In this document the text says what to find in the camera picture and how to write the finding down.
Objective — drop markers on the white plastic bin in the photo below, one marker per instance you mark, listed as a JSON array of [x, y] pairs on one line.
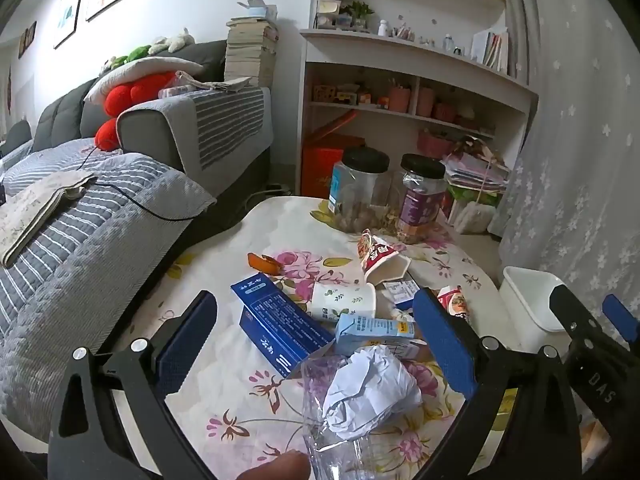
[[525, 305]]

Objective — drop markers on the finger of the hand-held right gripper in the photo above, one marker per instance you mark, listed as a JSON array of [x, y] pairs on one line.
[[567, 310], [620, 317]]

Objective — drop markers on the clear plastic bag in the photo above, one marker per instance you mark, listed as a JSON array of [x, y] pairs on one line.
[[320, 455]]

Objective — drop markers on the person's left hand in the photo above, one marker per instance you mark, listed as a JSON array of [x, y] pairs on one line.
[[275, 467]]

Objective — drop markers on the red plush toy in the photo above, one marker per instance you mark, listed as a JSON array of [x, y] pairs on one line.
[[130, 95]]

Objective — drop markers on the white bookshelf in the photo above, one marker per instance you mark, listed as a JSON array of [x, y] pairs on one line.
[[350, 50]]

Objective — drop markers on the light blue drink carton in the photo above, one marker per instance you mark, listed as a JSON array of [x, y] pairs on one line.
[[370, 335]]

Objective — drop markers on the white plastic bag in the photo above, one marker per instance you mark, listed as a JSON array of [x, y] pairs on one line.
[[472, 215]]

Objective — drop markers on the white pillow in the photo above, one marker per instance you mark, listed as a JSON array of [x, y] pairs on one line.
[[145, 67]]

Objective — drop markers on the striped grey armrest cover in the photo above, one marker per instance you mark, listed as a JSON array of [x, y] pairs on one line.
[[227, 120]]

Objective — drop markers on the small dark framed picture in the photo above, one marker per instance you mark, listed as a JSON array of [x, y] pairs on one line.
[[27, 39]]

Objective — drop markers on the white plush toy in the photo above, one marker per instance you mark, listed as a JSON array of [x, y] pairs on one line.
[[172, 40]]

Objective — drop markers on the folded newspaper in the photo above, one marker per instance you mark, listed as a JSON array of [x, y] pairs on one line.
[[225, 83]]

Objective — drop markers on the red gift box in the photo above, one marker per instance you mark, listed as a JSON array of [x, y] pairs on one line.
[[325, 167]]

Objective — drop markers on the small potted plant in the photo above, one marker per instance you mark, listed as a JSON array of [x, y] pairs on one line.
[[361, 12]]

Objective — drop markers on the pink pot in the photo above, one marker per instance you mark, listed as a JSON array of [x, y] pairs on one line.
[[426, 101], [399, 99]]

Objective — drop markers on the clear jar purple label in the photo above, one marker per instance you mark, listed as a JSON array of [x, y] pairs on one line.
[[420, 205]]

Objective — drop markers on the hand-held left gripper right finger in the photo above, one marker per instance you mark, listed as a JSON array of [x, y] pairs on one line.
[[445, 340]]

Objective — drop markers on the torn red noodle cup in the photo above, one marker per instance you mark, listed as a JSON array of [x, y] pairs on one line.
[[382, 260]]

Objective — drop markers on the dark blue cardboard box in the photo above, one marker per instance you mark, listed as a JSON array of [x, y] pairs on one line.
[[277, 322]]

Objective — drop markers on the white upright books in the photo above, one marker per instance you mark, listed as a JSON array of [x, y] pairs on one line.
[[492, 50]]

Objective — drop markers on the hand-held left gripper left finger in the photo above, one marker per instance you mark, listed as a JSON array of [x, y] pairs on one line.
[[185, 345]]

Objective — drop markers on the pink basket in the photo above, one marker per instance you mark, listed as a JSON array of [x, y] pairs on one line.
[[435, 144]]

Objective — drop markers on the white paper cup leaf print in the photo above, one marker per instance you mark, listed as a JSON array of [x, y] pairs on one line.
[[342, 300]]

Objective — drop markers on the orange wrapper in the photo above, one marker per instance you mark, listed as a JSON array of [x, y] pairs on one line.
[[264, 263]]

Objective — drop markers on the striped grey sofa cover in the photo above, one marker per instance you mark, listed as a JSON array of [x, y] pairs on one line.
[[100, 245]]

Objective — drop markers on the long red box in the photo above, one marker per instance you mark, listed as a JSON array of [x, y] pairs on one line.
[[332, 125]]

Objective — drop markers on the red snack wrapper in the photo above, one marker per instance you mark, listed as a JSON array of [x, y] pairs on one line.
[[455, 305]]

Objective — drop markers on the floral tablecloth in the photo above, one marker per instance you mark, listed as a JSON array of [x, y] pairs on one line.
[[220, 395]]

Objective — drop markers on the grey sofa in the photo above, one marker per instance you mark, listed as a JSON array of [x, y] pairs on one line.
[[145, 127]]

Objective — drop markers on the white paper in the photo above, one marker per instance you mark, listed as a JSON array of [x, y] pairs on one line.
[[372, 390]]

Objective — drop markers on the stack of books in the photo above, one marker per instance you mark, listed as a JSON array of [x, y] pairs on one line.
[[250, 55]]

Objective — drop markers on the beige folded cloth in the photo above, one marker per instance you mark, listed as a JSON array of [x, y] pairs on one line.
[[35, 215]]

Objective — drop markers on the white small bottle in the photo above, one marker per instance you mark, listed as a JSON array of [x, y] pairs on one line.
[[383, 28]]

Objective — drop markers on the clear jar blue label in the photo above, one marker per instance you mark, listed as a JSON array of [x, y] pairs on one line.
[[357, 195]]

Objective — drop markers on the green plush toy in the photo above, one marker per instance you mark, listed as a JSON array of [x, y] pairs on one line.
[[135, 54]]

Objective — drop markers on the stack of magazines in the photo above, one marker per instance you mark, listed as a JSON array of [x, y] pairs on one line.
[[475, 167]]

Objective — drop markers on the small white printed packet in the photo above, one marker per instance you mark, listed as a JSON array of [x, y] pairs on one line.
[[400, 292]]

